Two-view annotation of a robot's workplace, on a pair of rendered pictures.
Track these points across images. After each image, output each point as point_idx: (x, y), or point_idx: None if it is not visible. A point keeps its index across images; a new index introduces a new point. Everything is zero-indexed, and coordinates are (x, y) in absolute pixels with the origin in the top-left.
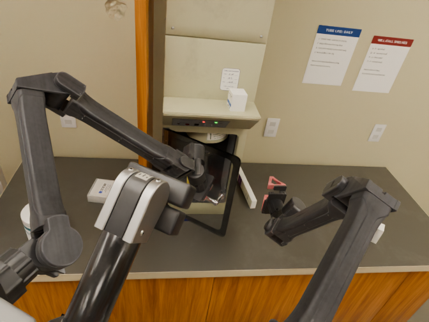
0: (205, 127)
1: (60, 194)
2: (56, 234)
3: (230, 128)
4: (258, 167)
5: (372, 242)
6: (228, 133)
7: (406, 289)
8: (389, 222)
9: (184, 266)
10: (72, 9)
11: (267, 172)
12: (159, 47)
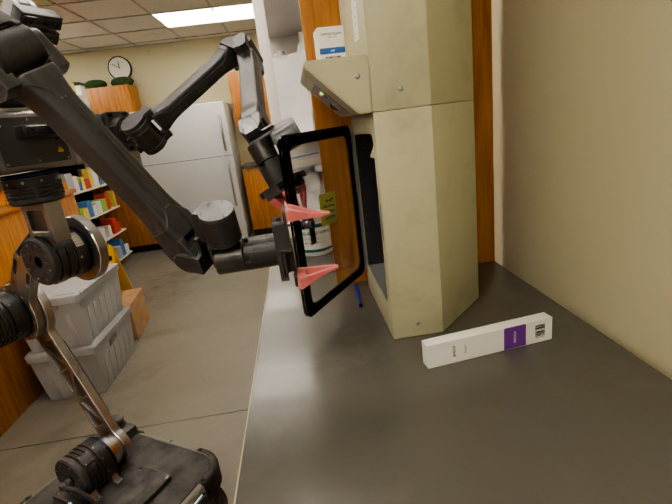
0: (360, 122)
1: (169, 104)
2: (136, 114)
3: (351, 113)
4: (627, 367)
5: None
6: (368, 132)
7: None
8: None
9: (271, 316)
10: None
11: (620, 385)
12: (508, 45)
